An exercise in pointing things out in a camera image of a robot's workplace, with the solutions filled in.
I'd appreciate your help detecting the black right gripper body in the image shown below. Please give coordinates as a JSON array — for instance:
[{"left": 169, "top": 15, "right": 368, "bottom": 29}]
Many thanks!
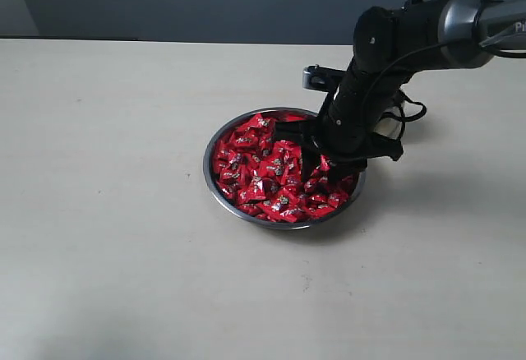
[{"left": 273, "top": 100, "right": 405, "bottom": 171}]

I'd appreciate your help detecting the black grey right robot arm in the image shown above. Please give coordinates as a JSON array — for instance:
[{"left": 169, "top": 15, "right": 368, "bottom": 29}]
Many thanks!
[{"left": 274, "top": 0, "right": 525, "bottom": 181}]

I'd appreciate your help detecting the stainless steel cup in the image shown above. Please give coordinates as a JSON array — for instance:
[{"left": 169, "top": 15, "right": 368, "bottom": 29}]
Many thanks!
[{"left": 374, "top": 102, "right": 405, "bottom": 139}]

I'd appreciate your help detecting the pile of red wrapped candies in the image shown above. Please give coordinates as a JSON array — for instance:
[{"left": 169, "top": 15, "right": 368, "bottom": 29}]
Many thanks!
[{"left": 211, "top": 113, "right": 358, "bottom": 224}]

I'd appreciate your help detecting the silver metal bowl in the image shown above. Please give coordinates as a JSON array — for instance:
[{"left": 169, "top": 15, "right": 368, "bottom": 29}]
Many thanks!
[{"left": 202, "top": 107, "right": 367, "bottom": 231}]

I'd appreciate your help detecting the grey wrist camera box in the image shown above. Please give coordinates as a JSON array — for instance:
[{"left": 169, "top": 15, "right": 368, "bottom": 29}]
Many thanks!
[{"left": 302, "top": 65, "right": 345, "bottom": 92}]

